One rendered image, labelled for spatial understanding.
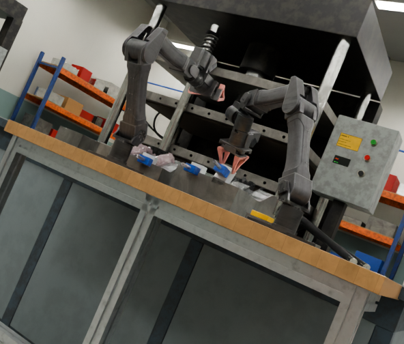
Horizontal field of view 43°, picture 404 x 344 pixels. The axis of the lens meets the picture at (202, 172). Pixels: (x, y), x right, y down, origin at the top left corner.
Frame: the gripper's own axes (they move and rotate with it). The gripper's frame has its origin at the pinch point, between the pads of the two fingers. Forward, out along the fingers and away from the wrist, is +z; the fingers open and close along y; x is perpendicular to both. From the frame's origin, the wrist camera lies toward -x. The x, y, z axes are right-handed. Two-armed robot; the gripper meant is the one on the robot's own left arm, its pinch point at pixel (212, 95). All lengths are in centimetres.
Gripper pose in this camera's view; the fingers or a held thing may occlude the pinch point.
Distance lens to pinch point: 202.7
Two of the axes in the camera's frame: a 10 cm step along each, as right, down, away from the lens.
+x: -4.0, 9.1, -0.8
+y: -8.1, -3.1, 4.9
